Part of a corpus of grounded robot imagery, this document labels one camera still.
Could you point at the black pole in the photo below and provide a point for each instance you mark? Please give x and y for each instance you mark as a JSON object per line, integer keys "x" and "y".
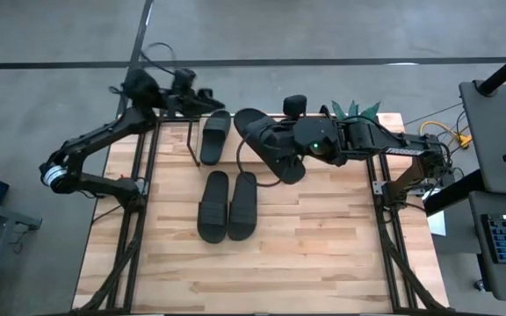
{"x": 503, "y": 70}

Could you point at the black rubber slide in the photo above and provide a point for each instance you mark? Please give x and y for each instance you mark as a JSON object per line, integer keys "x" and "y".
{"x": 243, "y": 210}
{"x": 253, "y": 123}
{"x": 214, "y": 140}
{"x": 213, "y": 210}

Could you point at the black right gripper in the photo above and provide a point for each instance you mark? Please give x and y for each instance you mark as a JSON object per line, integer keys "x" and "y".
{"x": 286, "y": 136}

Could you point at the white paper sheet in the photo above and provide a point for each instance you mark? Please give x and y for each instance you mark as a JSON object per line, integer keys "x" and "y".
{"x": 437, "y": 226}

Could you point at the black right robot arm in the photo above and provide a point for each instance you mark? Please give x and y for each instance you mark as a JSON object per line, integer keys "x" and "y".
{"x": 393, "y": 145}

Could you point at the desk caster wheel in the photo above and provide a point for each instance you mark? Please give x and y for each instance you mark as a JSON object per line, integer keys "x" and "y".
{"x": 480, "y": 285}

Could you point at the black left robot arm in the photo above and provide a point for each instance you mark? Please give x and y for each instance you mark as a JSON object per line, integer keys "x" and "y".
{"x": 99, "y": 134}

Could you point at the black bar under desk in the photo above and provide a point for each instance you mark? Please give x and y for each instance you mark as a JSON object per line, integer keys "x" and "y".
{"x": 450, "y": 197}

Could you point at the green plant in white pot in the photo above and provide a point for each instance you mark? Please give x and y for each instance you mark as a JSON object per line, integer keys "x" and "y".
{"x": 369, "y": 112}

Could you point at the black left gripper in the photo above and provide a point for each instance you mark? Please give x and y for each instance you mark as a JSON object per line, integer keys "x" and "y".
{"x": 182, "y": 98}

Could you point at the black metal rig frame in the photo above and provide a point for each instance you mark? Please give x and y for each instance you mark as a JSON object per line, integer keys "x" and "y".
{"x": 130, "y": 281}

